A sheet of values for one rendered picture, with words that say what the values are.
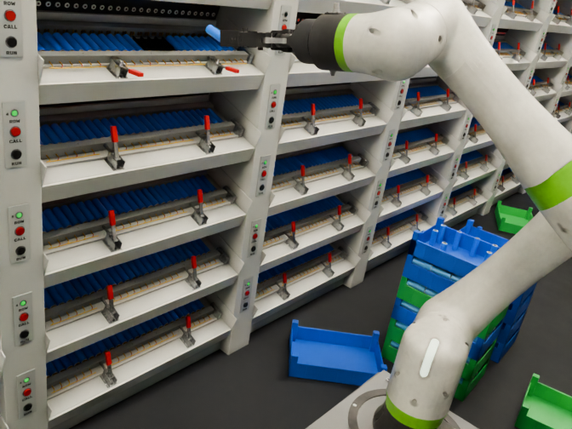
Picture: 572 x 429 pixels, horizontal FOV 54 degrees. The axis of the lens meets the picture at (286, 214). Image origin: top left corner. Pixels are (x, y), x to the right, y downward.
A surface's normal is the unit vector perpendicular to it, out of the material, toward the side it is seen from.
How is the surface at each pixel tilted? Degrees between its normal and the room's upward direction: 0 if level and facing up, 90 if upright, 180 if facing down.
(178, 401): 0
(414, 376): 88
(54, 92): 111
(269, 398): 0
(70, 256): 21
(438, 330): 2
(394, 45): 84
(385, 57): 104
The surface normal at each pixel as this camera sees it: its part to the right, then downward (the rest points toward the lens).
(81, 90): 0.65, 0.66
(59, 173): 0.40, -0.72
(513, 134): -0.52, 0.25
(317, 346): 0.15, -0.91
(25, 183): 0.75, 0.36
